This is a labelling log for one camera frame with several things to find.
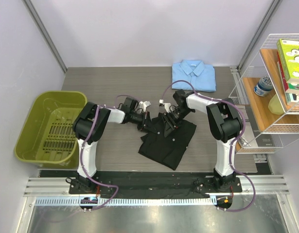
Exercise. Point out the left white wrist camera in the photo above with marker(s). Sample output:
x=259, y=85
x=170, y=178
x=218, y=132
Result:
x=144, y=104

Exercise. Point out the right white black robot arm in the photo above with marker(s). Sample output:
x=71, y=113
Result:
x=225, y=122

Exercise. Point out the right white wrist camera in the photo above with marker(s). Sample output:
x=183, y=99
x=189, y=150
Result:
x=164, y=107

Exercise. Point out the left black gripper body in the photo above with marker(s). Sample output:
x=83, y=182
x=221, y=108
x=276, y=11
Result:
x=142, y=124

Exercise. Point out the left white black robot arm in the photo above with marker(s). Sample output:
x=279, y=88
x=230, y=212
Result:
x=89, y=127

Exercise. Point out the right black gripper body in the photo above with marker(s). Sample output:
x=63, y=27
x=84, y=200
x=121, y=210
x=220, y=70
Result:
x=175, y=117

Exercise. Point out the black long sleeve shirt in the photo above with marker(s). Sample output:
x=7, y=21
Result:
x=167, y=151

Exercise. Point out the pale green plastic object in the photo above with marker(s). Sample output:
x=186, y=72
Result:
x=274, y=106

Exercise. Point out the slotted white cable duct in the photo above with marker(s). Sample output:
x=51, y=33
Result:
x=92, y=201

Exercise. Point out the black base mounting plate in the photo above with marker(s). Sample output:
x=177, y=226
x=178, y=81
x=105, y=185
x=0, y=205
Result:
x=144, y=185

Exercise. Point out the green book on top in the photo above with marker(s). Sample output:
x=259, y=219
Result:
x=288, y=50

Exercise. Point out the olive green plastic basket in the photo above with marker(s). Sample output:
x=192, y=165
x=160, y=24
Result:
x=47, y=138

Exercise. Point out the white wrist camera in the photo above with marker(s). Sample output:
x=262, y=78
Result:
x=144, y=104
x=164, y=107

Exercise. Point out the white wire shelf rack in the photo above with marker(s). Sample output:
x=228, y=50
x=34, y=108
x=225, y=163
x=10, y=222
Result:
x=272, y=123

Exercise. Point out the folded light blue shirt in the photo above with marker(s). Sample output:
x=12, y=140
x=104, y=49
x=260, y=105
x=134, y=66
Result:
x=201, y=76

